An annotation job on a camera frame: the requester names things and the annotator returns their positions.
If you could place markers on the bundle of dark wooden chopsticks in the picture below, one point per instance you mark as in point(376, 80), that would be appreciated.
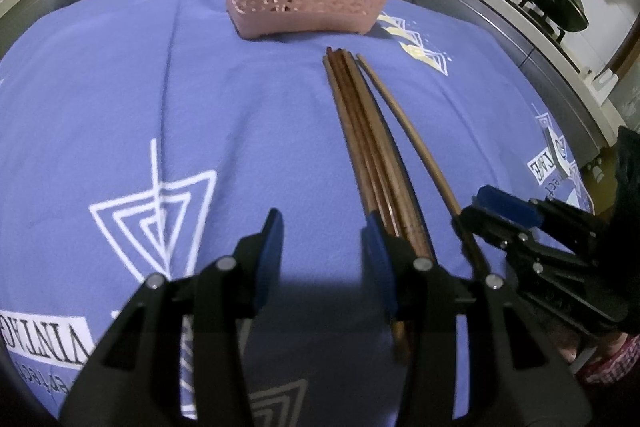
point(370, 147)

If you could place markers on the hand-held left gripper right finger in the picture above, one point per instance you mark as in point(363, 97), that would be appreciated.
point(375, 257)

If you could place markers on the light brown wooden chopstick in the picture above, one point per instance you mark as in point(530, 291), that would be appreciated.
point(450, 197)

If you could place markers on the pink patterned clothing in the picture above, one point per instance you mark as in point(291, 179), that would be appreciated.
point(615, 362)

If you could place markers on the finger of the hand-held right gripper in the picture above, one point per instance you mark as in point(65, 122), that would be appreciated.
point(500, 237)
point(505, 204)

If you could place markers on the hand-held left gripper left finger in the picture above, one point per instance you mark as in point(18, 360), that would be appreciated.
point(272, 247)

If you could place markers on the small white container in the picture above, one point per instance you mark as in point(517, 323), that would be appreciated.
point(602, 82)

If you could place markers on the blue printed cloth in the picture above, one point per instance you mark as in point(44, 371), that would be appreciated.
point(150, 82)

